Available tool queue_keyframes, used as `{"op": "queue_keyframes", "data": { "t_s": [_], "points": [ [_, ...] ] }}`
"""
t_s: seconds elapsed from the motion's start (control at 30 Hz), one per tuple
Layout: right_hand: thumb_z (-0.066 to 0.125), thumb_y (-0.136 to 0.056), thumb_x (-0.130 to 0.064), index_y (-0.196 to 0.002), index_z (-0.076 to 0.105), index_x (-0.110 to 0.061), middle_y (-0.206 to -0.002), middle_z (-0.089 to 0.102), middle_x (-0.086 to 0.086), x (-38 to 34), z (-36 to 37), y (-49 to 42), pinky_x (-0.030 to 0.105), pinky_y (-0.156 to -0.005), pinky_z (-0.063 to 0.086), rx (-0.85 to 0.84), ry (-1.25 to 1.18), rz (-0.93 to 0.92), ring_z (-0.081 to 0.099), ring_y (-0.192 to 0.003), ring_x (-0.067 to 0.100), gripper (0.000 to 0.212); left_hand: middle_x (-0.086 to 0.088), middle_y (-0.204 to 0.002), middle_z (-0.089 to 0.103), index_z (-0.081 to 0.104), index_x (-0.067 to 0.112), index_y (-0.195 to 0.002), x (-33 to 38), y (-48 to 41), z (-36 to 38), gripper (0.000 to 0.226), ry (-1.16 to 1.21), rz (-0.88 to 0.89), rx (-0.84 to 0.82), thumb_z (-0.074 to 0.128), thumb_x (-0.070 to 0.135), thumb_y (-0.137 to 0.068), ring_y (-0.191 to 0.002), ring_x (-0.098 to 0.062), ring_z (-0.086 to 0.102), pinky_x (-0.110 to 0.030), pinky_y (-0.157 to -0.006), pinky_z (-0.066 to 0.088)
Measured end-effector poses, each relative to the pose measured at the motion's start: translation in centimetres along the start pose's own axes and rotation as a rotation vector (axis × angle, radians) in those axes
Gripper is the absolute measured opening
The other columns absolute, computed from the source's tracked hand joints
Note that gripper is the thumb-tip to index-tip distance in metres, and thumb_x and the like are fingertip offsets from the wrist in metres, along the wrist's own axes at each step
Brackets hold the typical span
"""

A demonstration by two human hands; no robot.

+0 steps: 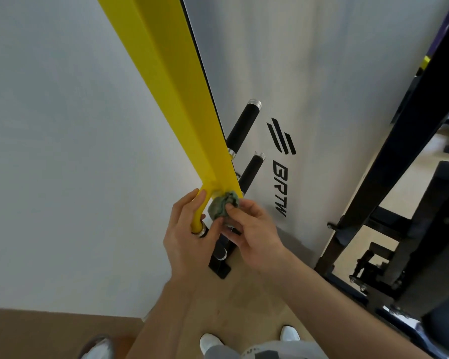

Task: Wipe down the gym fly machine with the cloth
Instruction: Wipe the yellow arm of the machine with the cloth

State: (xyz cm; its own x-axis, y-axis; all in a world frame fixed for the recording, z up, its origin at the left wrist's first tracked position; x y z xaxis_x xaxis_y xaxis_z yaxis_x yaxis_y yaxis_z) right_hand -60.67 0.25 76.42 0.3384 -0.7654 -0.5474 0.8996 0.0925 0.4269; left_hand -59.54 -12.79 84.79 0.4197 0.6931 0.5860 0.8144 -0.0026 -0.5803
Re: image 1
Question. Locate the person's left hand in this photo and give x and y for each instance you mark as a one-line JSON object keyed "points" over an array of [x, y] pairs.
{"points": [[185, 250]]}

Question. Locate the person's right hand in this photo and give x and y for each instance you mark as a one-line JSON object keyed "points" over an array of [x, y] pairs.
{"points": [[258, 239]]}

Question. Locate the person's left thumb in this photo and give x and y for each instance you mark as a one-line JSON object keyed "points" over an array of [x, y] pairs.
{"points": [[214, 231]]}

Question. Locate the person's right thumb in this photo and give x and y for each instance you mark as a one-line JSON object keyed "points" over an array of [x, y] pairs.
{"points": [[231, 238]]}

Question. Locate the green cleaning cloth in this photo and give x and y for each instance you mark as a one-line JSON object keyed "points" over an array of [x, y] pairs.
{"points": [[221, 205]]}

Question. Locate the yellow steel machine beam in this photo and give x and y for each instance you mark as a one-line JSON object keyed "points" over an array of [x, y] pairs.
{"points": [[172, 89]]}

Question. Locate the person's right forearm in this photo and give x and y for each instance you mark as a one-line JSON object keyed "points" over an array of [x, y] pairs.
{"points": [[340, 314]]}

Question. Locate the person's left forearm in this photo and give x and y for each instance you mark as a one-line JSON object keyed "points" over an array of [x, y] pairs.
{"points": [[172, 321]]}

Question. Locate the person's white left shoe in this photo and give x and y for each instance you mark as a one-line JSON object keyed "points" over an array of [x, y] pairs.
{"points": [[209, 343]]}

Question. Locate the person's white shoe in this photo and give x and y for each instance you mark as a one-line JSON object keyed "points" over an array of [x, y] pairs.
{"points": [[290, 333], [209, 343]]}

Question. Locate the person's white right shoe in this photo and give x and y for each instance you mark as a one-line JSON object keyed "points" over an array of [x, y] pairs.
{"points": [[290, 333]]}

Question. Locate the person's grey shorts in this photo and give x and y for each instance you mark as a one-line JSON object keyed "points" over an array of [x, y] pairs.
{"points": [[280, 350]]}

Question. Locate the white panel with black logo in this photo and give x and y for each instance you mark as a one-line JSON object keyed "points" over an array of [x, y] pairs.
{"points": [[314, 108]]}

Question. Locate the white grey shoe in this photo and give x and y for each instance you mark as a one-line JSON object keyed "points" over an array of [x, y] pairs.
{"points": [[97, 349]]}

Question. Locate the black padded seat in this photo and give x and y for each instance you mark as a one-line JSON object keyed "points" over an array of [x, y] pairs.
{"points": [[447, 329]]}

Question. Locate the small yellow tag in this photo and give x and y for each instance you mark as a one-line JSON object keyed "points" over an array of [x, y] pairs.
{"points": [[425, 62]]}

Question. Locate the black steel base plate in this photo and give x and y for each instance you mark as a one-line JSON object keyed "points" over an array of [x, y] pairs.
{"points": [[221, 267]]}

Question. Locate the black gym machine frame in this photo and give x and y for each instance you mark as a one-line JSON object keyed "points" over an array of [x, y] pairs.
{"points": [[404, 156]]}

